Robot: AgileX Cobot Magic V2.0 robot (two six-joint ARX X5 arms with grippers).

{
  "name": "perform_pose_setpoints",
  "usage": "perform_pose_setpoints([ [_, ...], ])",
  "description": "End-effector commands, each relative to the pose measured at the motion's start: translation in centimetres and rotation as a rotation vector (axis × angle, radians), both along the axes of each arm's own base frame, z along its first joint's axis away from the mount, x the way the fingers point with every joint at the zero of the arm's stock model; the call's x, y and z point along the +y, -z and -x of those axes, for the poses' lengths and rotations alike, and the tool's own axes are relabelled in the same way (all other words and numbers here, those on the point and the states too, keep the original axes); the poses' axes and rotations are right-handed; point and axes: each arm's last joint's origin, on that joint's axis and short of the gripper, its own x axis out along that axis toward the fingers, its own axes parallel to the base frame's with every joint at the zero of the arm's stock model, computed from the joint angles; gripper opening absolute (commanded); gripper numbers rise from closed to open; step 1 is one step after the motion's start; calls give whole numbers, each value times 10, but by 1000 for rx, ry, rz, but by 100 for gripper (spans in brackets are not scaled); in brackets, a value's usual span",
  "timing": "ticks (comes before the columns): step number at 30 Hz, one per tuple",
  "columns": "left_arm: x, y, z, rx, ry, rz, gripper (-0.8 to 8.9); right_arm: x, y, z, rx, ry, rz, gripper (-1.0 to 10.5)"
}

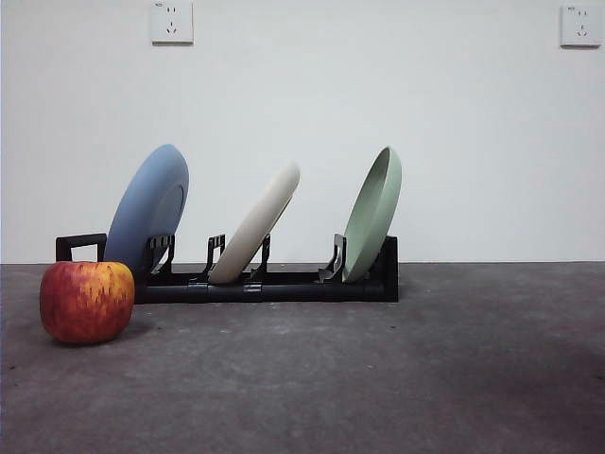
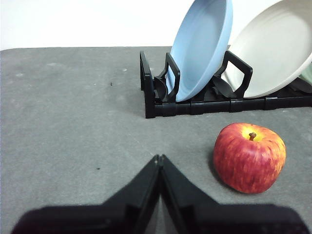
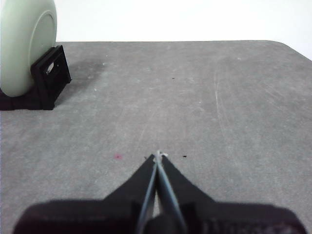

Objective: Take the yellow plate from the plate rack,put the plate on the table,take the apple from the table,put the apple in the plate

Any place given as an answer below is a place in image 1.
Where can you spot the pale yellow cream plate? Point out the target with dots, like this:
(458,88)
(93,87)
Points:
(257,222)

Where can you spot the white wall socket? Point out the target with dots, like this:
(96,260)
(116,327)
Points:
(172,23)
(580,26)

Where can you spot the black plate rack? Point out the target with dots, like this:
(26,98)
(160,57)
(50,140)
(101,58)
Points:
(283,291)

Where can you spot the red yellow apple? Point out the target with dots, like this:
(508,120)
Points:
(85,302)

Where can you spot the green plate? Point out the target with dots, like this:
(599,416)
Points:
(373,222)

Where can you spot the blue plate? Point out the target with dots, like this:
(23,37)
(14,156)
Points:
(142,203)

